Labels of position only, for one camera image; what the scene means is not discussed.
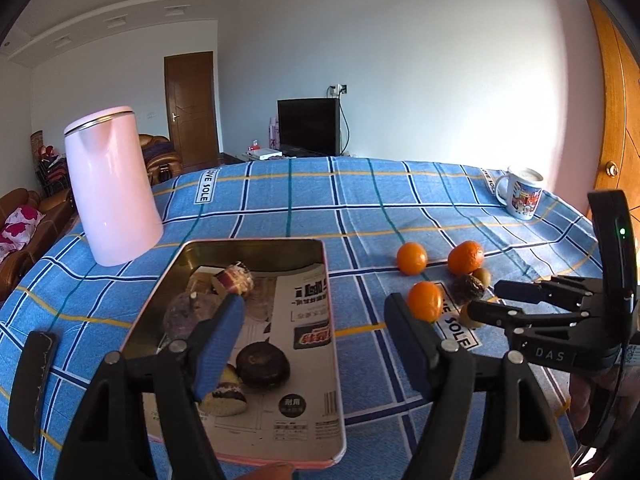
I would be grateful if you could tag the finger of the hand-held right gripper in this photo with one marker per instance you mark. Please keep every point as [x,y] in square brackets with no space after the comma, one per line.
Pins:
[492,312]
[515,291]

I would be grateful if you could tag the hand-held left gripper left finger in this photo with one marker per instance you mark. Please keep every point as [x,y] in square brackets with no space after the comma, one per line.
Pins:
[220,345]

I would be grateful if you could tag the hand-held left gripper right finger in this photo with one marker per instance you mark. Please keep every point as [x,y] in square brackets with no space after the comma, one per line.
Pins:
[404,336]

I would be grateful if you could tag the rectangular metal tray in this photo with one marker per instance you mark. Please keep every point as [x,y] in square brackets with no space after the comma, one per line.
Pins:
[310,410]

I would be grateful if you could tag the person's right hand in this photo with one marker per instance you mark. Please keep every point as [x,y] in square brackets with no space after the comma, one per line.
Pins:
[585,400]

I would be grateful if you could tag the person's left hand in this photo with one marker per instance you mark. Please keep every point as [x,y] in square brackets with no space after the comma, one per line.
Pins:
[272,472]

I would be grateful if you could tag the orange tangerine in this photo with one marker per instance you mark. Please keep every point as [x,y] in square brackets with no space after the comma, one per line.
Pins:
[425,301]
[412,258]
[465,257]

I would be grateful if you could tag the chocolate round pastry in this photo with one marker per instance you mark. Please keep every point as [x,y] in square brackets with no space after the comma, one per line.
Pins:
[262,365]

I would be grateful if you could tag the wrapped pastry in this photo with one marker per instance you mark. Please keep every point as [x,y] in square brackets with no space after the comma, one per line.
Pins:
[236,277]

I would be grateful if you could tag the printed paper tray liner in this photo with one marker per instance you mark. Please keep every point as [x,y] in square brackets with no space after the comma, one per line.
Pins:
[305,310]

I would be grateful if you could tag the white printed mug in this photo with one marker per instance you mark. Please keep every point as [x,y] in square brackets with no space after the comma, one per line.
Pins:
[520,192]

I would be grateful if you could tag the blue plaid tablecloth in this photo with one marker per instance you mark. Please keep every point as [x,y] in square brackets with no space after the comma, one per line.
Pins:
[320,200]

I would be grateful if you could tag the light wooden door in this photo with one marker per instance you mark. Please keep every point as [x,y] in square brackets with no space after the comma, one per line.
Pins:
[612,110]

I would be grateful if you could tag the pink electric kettle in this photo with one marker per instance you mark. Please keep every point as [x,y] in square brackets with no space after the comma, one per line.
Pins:
[112,190]

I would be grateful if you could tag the black smartphone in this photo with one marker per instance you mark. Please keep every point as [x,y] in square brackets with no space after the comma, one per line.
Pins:
[31,390]

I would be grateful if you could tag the white flat box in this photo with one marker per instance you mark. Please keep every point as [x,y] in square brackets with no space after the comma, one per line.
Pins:
[261,154]

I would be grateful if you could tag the brown leather armchair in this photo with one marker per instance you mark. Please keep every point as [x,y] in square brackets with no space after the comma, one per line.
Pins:
[160,157]

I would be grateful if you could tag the brown leather sofa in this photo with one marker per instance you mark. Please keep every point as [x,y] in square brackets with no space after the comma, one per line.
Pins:
[30,240]

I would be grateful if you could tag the black television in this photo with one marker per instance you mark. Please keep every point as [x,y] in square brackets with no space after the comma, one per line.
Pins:
[308,126]

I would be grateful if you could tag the pink white patterned pillow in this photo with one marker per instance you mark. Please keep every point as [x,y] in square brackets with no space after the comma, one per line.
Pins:
[17,227]

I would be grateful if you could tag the brown interior door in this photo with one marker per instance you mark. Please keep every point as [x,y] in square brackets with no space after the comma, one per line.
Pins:
[192,110]

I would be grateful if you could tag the stacked dark chairs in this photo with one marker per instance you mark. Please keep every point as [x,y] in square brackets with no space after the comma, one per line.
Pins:
[50,165]

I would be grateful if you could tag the white wall socket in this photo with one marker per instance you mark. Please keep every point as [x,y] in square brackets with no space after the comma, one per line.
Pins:
[338,89]

